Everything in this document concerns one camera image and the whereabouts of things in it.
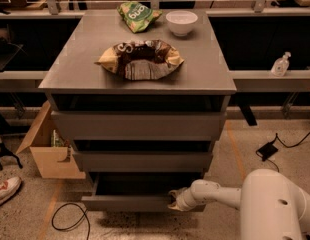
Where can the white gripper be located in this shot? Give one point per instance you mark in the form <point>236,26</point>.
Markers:
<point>183,199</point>

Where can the grey bottom drawer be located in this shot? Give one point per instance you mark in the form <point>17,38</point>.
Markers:
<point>135,191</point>

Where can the grey drawer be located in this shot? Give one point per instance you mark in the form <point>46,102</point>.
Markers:
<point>169,126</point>
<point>97,161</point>
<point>135,191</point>

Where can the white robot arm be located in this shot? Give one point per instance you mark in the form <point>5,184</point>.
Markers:
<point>271,206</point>

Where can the grey middle drawer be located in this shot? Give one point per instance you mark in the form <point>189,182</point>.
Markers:
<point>97,161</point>

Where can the grey drawer cabinet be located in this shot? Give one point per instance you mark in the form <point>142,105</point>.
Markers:
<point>75,83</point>

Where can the grey top drawer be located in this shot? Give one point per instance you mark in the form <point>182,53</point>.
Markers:
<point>169,126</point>

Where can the black power adapter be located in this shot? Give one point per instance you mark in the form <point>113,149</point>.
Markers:
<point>266,151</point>

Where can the cardboard box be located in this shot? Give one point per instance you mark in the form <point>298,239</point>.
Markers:
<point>52,161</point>

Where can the brown crumpled chip bag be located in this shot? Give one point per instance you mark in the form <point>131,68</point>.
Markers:
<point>141,60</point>

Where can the clear sanitizer pump bottle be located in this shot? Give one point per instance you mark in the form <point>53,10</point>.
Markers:
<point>281,65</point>

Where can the white red sneaker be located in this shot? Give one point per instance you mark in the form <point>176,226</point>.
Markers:
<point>8,188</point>

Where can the white bowl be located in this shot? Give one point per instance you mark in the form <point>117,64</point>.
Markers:
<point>181,22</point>

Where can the black tripod leg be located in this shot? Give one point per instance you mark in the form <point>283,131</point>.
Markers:
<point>4,151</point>

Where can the green snack bag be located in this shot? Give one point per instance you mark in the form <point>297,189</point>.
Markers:
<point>138,16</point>

